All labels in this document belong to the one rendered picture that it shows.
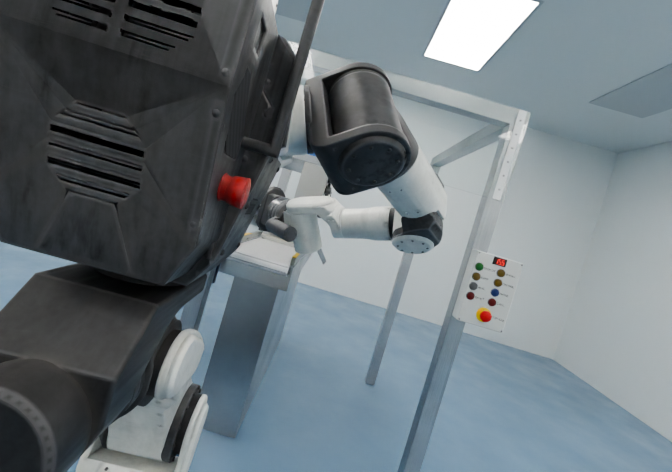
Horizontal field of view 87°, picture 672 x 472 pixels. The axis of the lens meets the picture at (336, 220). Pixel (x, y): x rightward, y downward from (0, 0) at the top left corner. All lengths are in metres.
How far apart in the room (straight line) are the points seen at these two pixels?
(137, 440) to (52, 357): 0.45
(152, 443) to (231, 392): 0.96
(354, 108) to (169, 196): 0.23
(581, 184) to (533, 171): 0.66
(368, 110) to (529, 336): 5.36
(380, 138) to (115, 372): 0.35
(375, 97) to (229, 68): 0.20
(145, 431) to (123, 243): 0.50
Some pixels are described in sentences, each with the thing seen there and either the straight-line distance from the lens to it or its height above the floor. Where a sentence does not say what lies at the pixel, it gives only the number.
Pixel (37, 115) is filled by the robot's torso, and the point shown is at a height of 1.08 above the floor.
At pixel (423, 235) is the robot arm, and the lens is 0.65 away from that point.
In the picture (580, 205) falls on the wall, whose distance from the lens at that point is 5.78.
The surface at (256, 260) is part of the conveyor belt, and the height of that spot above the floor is 0.80.
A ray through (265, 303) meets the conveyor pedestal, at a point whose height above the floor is 0.61.
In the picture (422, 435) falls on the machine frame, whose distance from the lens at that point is 1.59.
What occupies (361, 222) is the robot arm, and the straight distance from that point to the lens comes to 0.73.
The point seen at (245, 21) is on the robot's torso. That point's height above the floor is 1.20.
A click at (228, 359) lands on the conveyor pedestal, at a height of 0.32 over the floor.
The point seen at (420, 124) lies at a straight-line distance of 1.38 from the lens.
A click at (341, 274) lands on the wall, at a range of 4.91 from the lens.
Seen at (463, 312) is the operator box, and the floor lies 0.86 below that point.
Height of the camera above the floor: 1.07
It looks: 1 degrees down
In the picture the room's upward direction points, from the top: 17 degrees clockwise
